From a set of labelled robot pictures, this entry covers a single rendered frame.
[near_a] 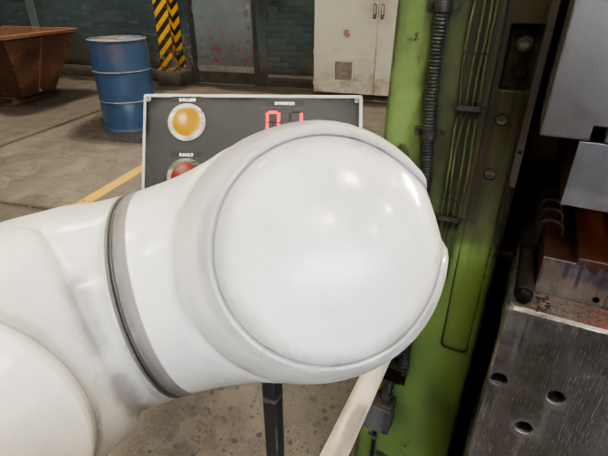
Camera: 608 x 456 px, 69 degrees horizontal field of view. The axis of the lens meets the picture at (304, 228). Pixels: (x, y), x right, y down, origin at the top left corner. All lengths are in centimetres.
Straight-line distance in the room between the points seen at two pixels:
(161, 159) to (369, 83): 540
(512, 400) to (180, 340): 75
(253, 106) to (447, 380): 78
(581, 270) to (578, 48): 32
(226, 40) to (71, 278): 710
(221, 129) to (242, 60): 650
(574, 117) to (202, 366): 61
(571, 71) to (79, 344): 64
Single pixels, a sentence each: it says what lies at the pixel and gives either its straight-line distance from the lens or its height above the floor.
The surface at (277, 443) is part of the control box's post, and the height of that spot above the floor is 38.
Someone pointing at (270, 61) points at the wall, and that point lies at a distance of 701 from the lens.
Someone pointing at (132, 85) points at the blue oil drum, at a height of 47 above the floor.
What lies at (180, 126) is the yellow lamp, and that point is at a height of 116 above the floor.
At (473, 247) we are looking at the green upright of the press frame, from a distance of 95.
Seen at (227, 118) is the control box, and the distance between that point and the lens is 71.
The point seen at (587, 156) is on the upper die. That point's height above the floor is 114.
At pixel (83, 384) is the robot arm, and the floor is 122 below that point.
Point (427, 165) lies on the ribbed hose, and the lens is 87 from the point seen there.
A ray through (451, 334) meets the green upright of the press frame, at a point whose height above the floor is 66.
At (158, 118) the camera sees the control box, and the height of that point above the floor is 117.
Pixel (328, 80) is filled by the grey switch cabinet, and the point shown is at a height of 26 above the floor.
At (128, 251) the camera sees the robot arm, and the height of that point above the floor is 126.
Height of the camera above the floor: 135
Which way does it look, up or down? 29 degrees down
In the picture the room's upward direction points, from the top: straight up
